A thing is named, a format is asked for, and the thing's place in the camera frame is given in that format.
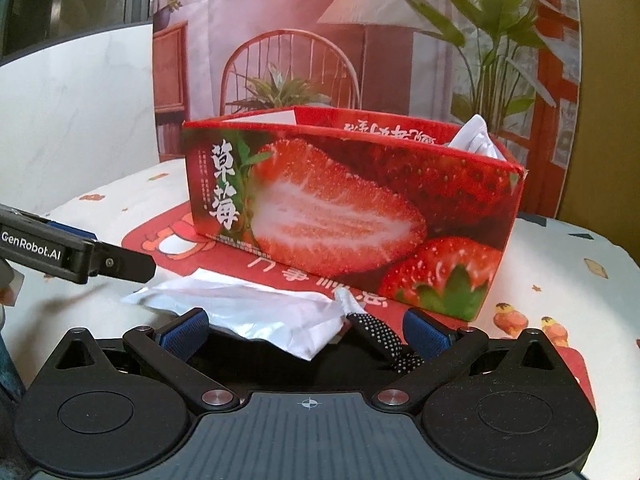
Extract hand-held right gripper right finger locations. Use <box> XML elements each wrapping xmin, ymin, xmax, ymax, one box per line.
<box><xmin>372</xmin><ymin>307</ymin><xmax>581</xmax><ymax>414</ymax></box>

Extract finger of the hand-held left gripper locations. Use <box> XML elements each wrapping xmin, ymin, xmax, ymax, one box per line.
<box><xmin>44</xmin><ymin>219</ymin><xmax>99</xmax><ymax>242</ymax></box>
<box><xmin>90</xmin><ymin>241</ymin><xmax>157</xmax><ymax>284</ymax></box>

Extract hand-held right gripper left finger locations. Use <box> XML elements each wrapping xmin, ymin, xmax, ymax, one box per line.
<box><xmin>50</xmin><ymin>307</ymin><xmax>241</xmax><ymax>415</ymax></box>

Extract black white-dotted fabric strap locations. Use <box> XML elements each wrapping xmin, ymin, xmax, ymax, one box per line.
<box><xmin>334</xmin><ymin>292</ymin><xmax>427</xmax><ymax>374</ymax></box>

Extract white plastic bag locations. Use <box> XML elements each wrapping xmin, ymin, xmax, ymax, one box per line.
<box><xmin>120</xmin><ymin>267</ymin><xmax>362</xmax><ymax>362</ymax></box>

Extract red strawberry print cardboard box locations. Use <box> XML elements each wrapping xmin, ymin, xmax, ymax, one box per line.
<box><xmin>181</xmin><ymin>106</ymin><xmax>530</xmax><ymax>322</ymax></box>

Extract white cloth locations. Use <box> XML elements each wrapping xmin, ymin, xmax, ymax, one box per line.
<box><xmin>446</xmin><ymin>114</ymin><xmax>509</xmax><ymax>162</ymax></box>

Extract white marbled panel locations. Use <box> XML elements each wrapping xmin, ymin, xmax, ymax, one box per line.
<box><xmin>0</xmin><ymin>22</ymin><xmax>162</xmax><ymax>233</ymax></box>

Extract yellow wooden board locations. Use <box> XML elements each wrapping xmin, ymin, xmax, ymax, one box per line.
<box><xmin>554</xmin><ymin>0</ymin><xmax>640</xmax><ymax>242</ymax></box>

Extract printed room scene wall backdrop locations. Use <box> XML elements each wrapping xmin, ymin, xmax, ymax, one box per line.
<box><xmin>150</xmin><ymin>0</ymin><xmax>584</xmax><ymax>217</ymax></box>

